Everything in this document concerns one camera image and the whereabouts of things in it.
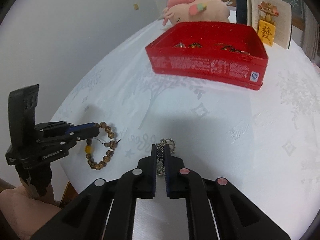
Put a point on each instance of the white patterned sheet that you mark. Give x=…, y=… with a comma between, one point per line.
x=225, y=130

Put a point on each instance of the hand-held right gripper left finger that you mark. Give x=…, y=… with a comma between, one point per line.
x=154, y=165

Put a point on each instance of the cartoon figurine on yellow block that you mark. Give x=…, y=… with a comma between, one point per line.
x=267, y=30

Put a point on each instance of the thin gold bangle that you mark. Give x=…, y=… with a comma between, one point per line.
x=228, y=48

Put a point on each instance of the beige curtain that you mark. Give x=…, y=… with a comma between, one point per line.
x=311, y=35

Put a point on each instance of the dark blue hardcover book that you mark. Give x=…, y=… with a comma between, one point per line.
x=240, y=5

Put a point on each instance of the pink unicorn plush toy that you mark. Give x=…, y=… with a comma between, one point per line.
x=205, y=7

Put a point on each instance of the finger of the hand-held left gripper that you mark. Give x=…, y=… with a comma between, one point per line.
x=80, y=127
x=87, y=133

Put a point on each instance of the person's left forearm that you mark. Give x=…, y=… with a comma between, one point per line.
x=22, y=212

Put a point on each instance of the small dark jewelry piece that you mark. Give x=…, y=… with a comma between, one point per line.
x=180, y=45
x=195, y=45

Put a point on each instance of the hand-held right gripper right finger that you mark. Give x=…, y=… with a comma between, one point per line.
x=167, y=172

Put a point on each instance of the red plastic tray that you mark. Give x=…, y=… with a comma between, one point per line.
x=205, y=66

